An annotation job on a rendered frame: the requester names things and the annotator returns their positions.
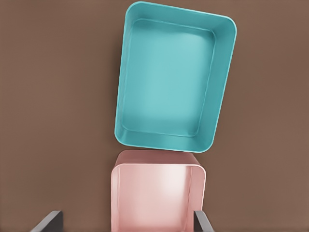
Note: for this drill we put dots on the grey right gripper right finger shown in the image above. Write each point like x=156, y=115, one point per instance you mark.
x=202, y=223

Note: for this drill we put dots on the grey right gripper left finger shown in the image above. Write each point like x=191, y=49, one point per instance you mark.
x=49, y=223

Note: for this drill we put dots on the pink rectangular tray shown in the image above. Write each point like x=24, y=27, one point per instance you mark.
x=154, y=200

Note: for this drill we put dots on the teal rectangular tray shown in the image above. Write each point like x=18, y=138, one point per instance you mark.
x=166, y=82

